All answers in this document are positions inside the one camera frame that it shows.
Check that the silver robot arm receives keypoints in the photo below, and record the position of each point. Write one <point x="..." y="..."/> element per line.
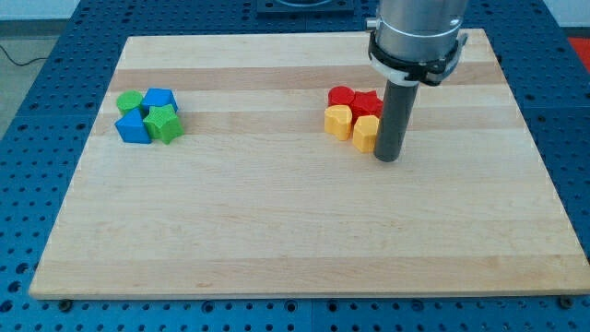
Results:
<point x="418" y="30"/>

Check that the red circle block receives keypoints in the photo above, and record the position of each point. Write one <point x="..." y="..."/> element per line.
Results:
<point x="340" y="95"/>

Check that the green circle block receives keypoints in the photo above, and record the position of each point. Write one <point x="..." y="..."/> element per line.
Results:
<point x="128" y="101"/>

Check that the wooden board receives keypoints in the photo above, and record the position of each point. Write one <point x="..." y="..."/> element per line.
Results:
<point x="256" y="200"/>

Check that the yellow heart block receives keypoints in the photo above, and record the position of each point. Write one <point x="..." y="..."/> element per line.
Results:
<point x="338" y="121"/>

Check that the yellow hexagon block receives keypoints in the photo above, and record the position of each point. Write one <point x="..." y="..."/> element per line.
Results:
<point x="365" y="133"/>

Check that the red star block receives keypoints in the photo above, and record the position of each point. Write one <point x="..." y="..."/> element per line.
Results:
<point x="365" y="104"/>

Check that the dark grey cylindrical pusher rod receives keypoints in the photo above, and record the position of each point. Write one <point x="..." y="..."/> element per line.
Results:
<point x="398" y="103"/>

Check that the green star block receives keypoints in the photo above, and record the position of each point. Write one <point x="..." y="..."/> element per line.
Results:
<point x="163" y="123"/>

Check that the blue pentagon block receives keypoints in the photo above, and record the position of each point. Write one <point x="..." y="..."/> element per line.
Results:
<point x="158" y="97"/>

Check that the blue triangle block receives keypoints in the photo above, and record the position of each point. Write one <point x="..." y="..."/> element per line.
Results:
<point x="131" y="129"/>

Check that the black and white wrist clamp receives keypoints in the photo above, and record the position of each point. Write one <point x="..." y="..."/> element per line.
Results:
<point x="407" y="74"/>

